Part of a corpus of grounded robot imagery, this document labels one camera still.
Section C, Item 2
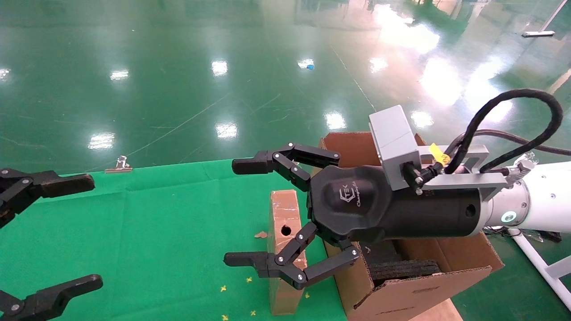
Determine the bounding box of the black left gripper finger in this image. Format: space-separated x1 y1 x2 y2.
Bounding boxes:
0 168 95 228
0 274 103 321

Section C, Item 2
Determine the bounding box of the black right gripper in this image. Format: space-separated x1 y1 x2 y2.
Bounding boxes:
223 143 485 291

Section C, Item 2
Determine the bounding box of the small brown cardboard box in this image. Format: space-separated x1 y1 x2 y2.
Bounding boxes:
267 189 309 316

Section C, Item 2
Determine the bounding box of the black foam carton insert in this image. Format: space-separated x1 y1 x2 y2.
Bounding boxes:
362 240 443 286

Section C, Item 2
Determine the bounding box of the large open cardboard carton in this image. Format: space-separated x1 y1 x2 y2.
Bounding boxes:
319 131 505 321

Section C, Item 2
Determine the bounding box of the silver metal binder clip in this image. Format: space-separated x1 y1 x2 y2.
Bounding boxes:
105 155 133 174

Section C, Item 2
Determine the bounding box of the green table cloth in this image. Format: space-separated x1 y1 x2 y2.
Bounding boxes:
0 158 349 321

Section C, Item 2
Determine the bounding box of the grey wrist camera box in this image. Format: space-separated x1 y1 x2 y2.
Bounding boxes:
368 105 422 192

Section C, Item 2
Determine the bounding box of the yellow cable tag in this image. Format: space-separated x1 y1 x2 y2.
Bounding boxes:
429 142 451 167

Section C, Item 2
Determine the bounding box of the grey metal camera bracket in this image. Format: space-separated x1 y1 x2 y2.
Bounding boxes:
416 144 536 202

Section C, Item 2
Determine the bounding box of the thin black cable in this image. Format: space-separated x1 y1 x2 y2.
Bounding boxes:
448 129 571 157

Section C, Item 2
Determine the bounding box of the thick black braided cable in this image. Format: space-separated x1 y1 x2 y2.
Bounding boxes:
443 89 564 175

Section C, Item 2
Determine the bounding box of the white metal frame pole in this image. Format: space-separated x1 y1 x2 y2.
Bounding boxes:
510 229 571 311

